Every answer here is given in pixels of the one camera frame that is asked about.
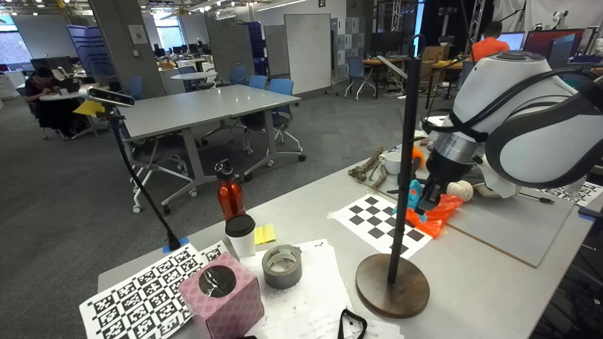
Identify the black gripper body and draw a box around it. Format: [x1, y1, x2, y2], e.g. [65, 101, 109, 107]
[425, 152, 473, 190]

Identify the wooden stand with black pole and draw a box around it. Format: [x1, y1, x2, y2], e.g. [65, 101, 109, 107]
[352, 33, 433, 320]

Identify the white ball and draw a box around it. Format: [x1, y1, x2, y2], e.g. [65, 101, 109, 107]
[446, 178, 474, 203]

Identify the orange plastic bag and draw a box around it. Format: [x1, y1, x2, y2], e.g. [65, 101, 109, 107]
[403, 192, 467, 239]

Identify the white round container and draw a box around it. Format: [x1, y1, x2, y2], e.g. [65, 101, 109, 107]
[380, 146, 405, 177]

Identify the thin wooden branch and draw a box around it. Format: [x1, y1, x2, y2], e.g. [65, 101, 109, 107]
[365, 163, 390, 190]

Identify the black white checkerboard sheet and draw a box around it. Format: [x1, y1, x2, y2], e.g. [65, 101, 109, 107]
[327, 192, 435, 261]

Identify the thick wooden branch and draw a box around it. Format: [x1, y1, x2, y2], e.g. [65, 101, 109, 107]
[346, 146, 386, 184]

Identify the grey table mat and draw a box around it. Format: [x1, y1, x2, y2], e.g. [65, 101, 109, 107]
[446, 192, 576, 271]

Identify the brown wooden table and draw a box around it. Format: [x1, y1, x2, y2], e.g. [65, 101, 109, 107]
[359, 43, 467, 109]

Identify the person in orange shirt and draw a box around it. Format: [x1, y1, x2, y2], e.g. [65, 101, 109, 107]
[469, 20, 512, 65]

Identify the white keyboard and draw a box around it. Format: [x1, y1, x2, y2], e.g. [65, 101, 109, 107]
[544, 178, 603, 207]

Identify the white paper sheet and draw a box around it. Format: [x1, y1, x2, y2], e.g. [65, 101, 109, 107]
[241, 237, 403, 339]

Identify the yellow sticky note pad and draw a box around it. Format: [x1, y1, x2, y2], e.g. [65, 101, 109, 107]
[250, 222, 278, 246]

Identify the blue office chair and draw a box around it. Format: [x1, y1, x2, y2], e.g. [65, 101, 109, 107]
[241, 77, 309, 180]
[246, 73, 271, 90]

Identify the white partition board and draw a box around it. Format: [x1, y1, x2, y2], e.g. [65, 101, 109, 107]
[282, 11, 333, 96]

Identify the white cup with black lid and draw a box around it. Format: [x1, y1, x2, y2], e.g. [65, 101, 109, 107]
[224, 212, 258, 259]

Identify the red water bottle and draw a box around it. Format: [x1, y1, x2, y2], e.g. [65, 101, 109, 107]
[212, 158, 246, 222]

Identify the pink tissue box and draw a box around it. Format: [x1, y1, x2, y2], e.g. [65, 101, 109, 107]
[177, 250, 267, 339]

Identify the grey office table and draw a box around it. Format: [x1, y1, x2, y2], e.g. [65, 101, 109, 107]
[118, 82, 303, 216]

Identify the grey office chair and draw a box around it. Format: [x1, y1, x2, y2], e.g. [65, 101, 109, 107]
[124, 131, 197, 216]

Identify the printed tag marker sheet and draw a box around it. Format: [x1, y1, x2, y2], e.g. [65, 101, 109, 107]
[77, 241, 231, 339]

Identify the seated person in dark clothes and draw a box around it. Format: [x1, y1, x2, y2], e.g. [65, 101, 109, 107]
[22, 58, 88, 141]

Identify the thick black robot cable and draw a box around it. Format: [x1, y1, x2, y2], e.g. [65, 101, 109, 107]
[448, 64, 603, 190]

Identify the black camera on pole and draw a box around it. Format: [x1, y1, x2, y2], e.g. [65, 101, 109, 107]
[84, 86, 190, 254]

